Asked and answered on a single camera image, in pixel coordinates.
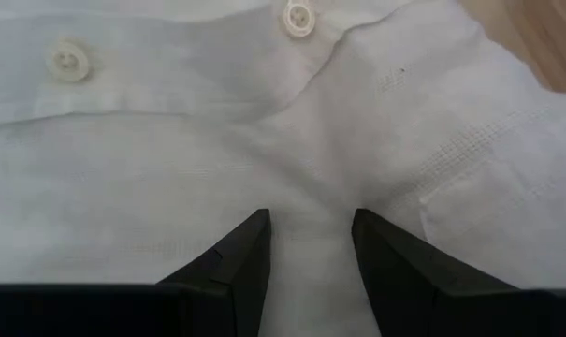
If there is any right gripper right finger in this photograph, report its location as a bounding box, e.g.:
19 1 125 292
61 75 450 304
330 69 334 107
350 208 521 337

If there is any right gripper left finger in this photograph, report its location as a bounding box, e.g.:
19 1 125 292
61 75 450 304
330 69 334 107
156 208 272 337

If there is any white button-up shirt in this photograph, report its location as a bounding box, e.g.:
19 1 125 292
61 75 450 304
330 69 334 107
0 0 566 337

